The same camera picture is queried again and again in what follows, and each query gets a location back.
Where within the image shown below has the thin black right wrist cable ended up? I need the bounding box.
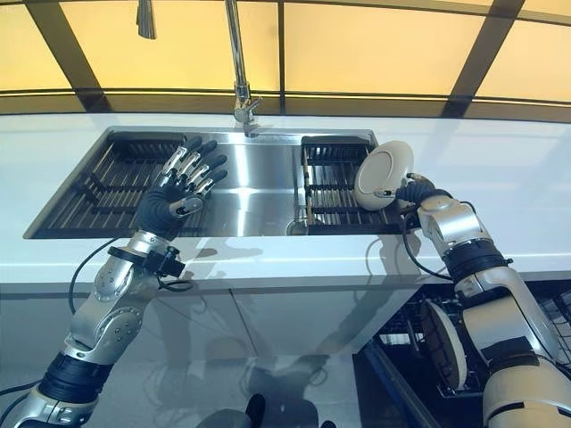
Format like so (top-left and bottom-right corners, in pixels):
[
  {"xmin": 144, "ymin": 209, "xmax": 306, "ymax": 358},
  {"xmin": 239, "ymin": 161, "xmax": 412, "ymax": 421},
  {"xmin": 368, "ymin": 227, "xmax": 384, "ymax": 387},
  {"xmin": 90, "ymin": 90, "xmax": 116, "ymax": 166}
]
[{"xmin": 365, "ymin": 209, "xmax": 457, "ymax": 283}]

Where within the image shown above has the robot left leg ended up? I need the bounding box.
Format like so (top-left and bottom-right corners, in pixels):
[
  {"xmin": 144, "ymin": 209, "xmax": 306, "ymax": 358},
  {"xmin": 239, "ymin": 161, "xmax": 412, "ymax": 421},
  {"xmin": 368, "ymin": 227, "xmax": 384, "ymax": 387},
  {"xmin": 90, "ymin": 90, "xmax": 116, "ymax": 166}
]
[{"xmin": 208, "ymin": 393, "xmax": 268, "ymax": 428}]

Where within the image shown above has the large cream plate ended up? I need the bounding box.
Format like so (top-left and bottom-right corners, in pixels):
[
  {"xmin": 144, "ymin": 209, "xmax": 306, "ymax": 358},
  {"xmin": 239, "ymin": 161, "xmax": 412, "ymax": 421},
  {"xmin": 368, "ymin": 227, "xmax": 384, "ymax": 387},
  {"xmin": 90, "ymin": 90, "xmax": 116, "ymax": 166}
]
[{"xmin": 422, "ymin": 297, "xmax": 469, "ymax": 391}]

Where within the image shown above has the stainless steel sink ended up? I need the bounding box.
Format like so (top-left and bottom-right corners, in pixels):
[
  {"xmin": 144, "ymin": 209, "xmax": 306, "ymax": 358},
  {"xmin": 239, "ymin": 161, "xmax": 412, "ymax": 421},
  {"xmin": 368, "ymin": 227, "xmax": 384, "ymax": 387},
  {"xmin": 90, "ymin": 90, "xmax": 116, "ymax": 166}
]
[{"xmin": 23, "ymin": 125, "xmax": 408, "ymax": 241}]

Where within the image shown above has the black dish drying rack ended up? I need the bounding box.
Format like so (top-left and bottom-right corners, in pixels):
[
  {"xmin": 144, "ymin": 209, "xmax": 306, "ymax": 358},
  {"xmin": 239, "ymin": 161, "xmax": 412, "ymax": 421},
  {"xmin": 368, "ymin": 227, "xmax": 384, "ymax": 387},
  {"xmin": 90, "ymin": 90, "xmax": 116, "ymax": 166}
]
[
  {"xmin": 38, "ymin": 131, "xmax": 211, "ymax": 236},
  {"xmin": 300, "ymin": 135, "xmax": 406, "ymax": 236}
]

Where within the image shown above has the chrome gooseneck faucet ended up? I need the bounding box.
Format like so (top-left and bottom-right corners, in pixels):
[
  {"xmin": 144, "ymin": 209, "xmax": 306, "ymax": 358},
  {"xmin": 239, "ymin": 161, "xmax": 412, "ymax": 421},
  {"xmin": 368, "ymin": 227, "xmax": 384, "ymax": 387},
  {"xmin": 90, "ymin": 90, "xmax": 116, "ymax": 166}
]
[{"xmin": 135, "ymin": 0, "xmax": 265, "ymax": 137}]

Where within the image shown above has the white base cabinet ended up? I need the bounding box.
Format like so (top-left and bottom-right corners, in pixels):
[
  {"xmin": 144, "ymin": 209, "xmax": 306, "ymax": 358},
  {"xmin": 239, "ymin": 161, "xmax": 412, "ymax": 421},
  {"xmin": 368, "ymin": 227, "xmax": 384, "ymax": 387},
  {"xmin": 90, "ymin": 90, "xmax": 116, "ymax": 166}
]
[{"xmin": 0, "ymin": 284, "xmax": 421, "ymax": 358}]

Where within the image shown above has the small cream deep plate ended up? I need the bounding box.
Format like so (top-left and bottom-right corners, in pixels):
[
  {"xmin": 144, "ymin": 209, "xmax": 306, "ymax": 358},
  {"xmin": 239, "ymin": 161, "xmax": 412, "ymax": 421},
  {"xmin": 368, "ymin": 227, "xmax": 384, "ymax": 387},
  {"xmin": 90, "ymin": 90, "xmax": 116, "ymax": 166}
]
[{"xmin": 352, "ymin": 140, "xmax": 415, "ymax": 212}]

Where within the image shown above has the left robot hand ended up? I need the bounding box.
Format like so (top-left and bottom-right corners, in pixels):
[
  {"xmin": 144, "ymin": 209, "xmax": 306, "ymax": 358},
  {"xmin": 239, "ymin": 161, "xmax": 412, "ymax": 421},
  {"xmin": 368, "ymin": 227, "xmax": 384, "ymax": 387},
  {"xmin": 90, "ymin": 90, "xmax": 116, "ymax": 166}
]
[{"xmin": 136, "ymin": 136, "xmax": 229, "ymax": 240}]

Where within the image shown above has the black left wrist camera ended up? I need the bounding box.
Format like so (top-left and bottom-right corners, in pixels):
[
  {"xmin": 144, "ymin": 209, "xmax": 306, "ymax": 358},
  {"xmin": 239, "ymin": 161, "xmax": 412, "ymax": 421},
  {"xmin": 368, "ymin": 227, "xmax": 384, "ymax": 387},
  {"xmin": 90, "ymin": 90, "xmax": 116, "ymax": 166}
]
[{"xmin": 106, "ymin": 245, "xmax": 187, "ymax": 281}]

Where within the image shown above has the thin black left wrist cable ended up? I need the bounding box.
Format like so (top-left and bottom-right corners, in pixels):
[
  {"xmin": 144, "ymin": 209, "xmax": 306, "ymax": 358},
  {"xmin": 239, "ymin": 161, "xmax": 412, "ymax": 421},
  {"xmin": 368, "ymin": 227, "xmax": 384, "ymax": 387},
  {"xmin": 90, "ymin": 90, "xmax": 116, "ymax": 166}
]
[{"xmin": 68, "ymin": 242, "xmax": 196, "ymax": 318}]

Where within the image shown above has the open dishwasher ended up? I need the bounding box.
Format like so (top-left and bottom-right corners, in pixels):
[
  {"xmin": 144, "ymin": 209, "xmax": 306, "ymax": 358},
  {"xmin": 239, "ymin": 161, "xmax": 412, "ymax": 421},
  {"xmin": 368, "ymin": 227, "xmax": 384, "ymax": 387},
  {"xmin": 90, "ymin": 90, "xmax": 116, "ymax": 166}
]
[{"xmin": 352, "ymin": 284, "xmax": 571, "ymax": 428}]

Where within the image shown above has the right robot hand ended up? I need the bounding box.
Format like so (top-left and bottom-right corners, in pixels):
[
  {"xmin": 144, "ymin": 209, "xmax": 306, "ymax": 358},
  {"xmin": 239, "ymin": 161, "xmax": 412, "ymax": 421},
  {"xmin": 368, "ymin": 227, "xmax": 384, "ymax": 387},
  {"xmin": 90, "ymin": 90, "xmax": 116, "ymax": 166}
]
[{"xmin": 373, "ymin": 171, "xmax": 452, "ymax": 218}]

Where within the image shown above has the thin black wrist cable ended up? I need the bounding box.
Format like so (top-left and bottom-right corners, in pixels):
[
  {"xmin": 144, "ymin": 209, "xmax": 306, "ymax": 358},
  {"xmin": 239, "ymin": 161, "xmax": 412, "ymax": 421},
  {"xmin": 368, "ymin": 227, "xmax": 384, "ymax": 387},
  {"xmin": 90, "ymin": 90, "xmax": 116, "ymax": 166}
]
[
  {"xmin": 68, "ymin": 242, "xmax": 196, "ymax": 318},
  {"xmin": 365, "ymin": 209, "xmax": 457, "ymax": 283}
]

